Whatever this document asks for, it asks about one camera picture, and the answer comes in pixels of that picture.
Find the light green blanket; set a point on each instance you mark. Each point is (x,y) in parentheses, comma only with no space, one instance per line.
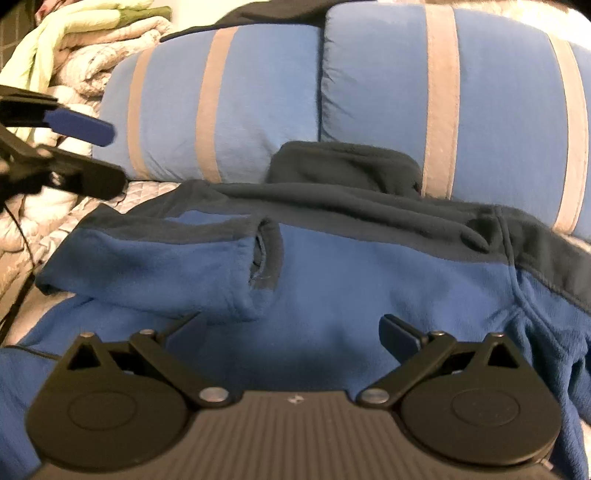
(55,41)

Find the blue pillow with grey stripes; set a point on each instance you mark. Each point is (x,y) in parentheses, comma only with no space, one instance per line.
(378,83)
(258,92)

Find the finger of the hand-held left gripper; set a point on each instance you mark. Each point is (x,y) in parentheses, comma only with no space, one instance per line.
(87,177)
(78,125)

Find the black cloth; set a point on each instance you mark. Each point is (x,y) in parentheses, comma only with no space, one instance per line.
(258,14)

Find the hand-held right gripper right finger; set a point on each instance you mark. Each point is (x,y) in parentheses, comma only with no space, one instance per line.
(397,339)

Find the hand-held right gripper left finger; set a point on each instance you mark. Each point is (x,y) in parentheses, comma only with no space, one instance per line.
(178,331)

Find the blue and navy fleece hoodie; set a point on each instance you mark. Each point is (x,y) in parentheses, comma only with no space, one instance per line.
(332,286)

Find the pile of white blankets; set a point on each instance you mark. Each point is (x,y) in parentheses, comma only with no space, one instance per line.
(92,64)

